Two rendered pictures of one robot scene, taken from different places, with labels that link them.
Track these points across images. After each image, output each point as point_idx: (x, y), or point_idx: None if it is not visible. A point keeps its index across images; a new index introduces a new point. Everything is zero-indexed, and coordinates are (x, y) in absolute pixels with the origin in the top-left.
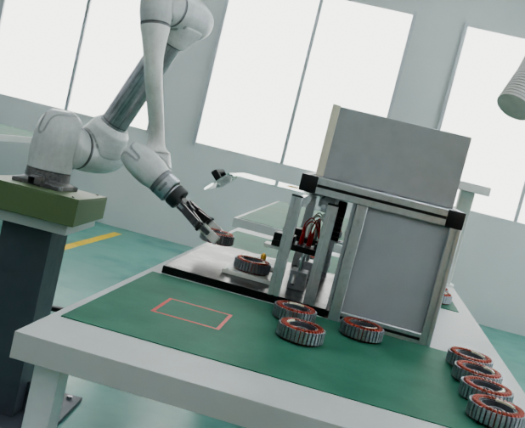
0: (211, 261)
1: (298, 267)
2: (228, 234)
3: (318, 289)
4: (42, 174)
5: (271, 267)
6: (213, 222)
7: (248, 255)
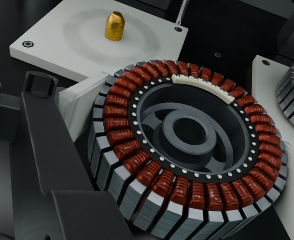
0: (270, 214)
1: None
2: (219, 87)
3: (257, 17)
4: None
5: (181, 40)
6: (80, 100)
7: (52, 48)
